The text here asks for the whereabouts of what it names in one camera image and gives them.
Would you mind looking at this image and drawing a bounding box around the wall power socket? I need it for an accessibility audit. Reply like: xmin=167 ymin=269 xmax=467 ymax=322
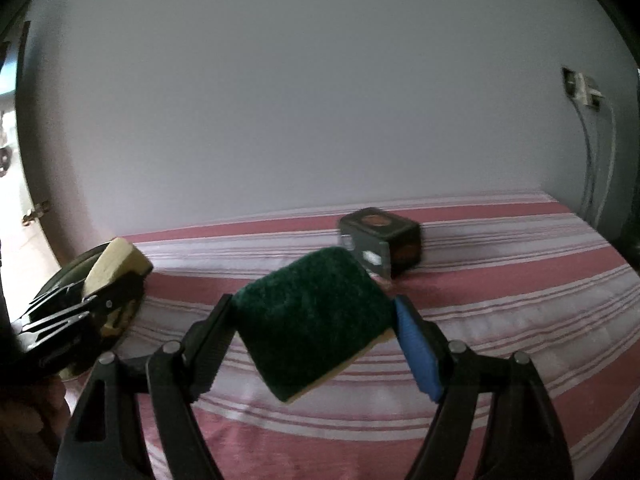
xmin=562 ymin=66 xmax=603 ymax=109

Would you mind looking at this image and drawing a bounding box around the dark green topped sponge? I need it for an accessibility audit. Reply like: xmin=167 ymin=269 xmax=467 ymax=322
xmin=235 ymin=247 xmax=398 ymax=403

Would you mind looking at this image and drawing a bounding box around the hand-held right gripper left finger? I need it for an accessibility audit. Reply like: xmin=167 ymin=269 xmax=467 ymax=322
xmin=52 ymin=294 xmax=236 ymax=480

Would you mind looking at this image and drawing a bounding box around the small yellow sponge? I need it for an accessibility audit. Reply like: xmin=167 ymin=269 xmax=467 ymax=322
xmin=82 ymin=237 xmax=153 ymax=336

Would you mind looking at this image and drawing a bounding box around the person's left hand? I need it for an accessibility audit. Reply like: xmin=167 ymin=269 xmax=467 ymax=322
xmin=0 ymin=376 xmax=71 ymax=480

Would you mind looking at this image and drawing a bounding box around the round metal bowl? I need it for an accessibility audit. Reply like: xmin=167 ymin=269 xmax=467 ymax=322
xmin=42 ymin=241 xmax=148 ymax=381

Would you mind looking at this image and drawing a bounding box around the red striped desktop cloth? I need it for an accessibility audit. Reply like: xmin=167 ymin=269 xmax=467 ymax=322
xmin=65 ymin=190 xmax=640 ymax=480

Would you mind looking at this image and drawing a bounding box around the small dark cube box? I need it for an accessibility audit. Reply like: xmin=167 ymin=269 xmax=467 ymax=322
xmin=339 ymin=208 xmax=422 ymax=279

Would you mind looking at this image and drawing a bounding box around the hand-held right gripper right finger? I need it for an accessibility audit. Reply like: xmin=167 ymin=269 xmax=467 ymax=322
xmin=394 ymin=295 xmax=573 ymax=480

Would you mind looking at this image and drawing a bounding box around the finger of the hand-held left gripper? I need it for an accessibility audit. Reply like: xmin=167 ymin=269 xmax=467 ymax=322
xmin=27 ymin=280 xmax=88 ymax=316
xmin=75 ymin=269 xmax=147 ymax=333

